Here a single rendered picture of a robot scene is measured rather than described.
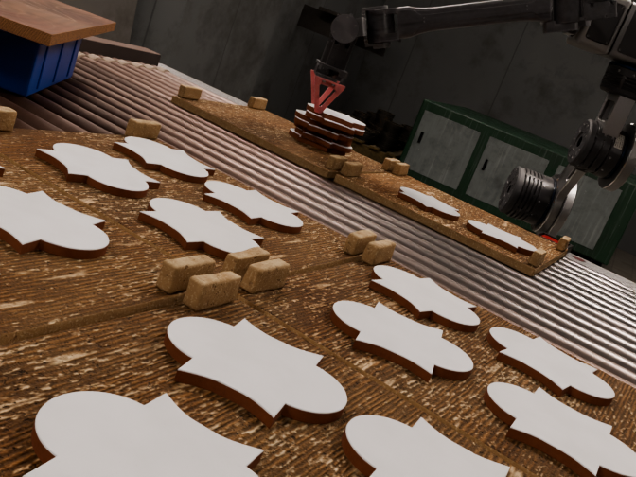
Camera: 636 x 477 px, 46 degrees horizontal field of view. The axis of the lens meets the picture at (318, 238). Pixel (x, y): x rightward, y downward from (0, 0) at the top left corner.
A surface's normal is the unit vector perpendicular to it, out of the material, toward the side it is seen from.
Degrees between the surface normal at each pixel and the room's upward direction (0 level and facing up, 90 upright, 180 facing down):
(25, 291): 0
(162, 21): 90
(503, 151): 90
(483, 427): 0
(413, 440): 0
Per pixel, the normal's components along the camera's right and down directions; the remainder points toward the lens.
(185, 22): 0.85, 0.42
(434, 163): -0.40, 0.11
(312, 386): 0.35, -0.90
